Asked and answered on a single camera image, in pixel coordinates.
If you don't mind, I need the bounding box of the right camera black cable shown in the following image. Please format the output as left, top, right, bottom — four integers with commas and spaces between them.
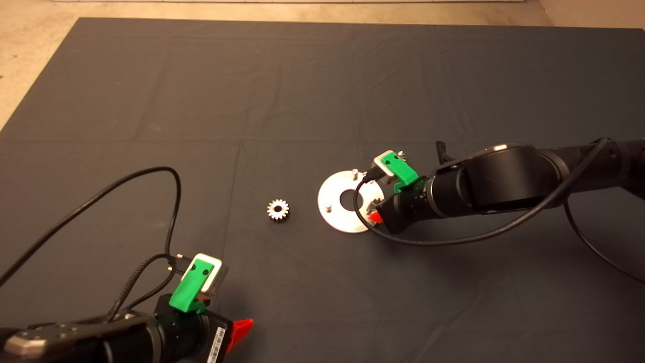
353, 137, 645, 284

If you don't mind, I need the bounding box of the dark grey table cloth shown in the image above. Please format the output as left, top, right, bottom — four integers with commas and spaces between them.
0, 18, 645, 363

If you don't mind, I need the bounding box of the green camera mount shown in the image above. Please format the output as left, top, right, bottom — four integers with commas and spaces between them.
169, 260, 212, 314
380, 153, 420, 194

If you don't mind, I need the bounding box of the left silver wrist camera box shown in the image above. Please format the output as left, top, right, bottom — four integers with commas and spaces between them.
189, 253, 228, 295

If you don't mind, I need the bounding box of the thin smooth black cable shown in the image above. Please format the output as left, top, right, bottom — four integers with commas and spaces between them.
0, 167, 182, 288

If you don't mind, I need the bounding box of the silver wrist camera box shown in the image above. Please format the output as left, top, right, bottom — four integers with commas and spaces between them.
189, 253, 228, 295
373, 150, 399, 178

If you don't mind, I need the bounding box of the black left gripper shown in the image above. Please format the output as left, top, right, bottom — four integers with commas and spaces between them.
154, 294, 254, 363

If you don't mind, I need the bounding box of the round metal carrier plate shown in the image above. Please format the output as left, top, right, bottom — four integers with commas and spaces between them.
317, 170, 386, 234

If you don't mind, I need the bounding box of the right green camera mount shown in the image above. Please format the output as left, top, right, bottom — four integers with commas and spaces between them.
380, 153, 420, 194

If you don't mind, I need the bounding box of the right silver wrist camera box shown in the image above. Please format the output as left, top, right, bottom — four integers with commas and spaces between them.
373, 150, 399, 178

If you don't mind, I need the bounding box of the braided black cable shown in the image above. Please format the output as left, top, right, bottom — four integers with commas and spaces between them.
103, 254, 189, 323

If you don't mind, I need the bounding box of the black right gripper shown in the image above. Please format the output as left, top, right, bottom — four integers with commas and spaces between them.
368, 176, 435, 235

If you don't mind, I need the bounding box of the black cable strap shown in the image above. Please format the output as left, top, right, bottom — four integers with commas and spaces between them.
436, 140, 457, 164

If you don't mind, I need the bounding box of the shiny steel planetary gear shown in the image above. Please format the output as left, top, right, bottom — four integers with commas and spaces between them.
267, 199, 290, 222

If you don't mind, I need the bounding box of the left green camera mount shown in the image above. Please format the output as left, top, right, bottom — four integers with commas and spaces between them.
169, 260, 212, 314

